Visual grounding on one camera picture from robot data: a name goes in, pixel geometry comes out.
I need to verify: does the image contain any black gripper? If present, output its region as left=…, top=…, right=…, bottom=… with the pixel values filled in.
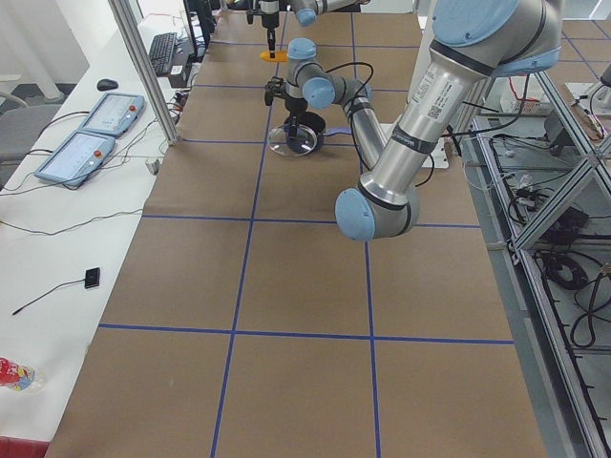
left=284, top=94, right=308, bottom=141

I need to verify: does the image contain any yellow corn cob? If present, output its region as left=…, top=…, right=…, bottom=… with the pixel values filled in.
left=259, top=51, right=288, bottom=63

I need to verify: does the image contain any glass pot lid blue knob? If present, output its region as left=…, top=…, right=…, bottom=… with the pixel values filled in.
left=267, top=124, right=319, bottom=156

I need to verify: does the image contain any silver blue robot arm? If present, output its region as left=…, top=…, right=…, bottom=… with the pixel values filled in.
left=264, top=1, right=564, bottom=241

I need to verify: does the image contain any black keyboard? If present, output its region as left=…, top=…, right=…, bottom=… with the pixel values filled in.
left=149, top=32, right=177, bottom=76

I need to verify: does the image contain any black computer mouse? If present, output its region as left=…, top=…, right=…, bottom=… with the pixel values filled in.
left=96, top=78, right=118, bottom=92

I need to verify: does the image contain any far blue teach pendant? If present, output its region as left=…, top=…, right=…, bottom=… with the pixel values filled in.
left=79, top=92, right=145, bottom=138

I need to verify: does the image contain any blue teach pendant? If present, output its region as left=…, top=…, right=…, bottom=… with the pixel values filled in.
left=79, top=92, right=145, bottom=138
left=34, top=130, right=116, bottom=186

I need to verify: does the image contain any near blue teach pendant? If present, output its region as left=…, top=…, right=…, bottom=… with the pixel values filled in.
left=34, top=130, right=116, bottom=186

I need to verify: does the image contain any red plastic bottle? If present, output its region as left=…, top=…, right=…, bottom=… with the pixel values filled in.
left=0, top=357, right=44, bottom=392

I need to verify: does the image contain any blue saucepan with handle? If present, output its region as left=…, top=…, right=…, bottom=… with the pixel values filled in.
left=300, top=112, right=351, bottom=153

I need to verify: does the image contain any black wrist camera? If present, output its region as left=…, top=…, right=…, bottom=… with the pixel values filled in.
left=263, top=76, right=285, bottom=107

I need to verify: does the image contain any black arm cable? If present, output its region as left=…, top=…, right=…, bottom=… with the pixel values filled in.
left=322, top=62, right=375, bottom=102

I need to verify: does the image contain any aluminium frame post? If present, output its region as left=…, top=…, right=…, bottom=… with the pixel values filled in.
left=108, top=0, right=179, bottom=146

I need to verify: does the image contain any aluminium frame rack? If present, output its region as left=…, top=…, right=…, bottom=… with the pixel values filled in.
left=459, top=73, right=610, bottom=457

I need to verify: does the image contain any small black sensor with cable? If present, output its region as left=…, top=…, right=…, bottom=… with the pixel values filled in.
left=11, top=267, right=101, bottom=316

